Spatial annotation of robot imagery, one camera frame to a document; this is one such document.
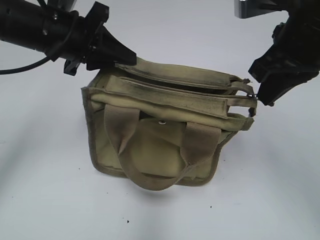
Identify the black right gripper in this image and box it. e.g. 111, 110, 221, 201
248, 0, 320, 106

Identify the black cable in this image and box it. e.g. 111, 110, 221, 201
0, 56, 51, 75

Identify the yellow-green canvas bag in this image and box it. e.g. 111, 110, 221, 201
81, 58, 258, 191

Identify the silver zipper pull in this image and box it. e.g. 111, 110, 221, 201
246, 93, 258, 99

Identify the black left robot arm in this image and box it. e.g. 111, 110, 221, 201
0, 0, 137, 76

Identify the grey camera mount block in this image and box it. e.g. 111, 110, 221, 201
234, 0, 286, 19

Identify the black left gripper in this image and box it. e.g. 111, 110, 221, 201
62, 1, 137, 75

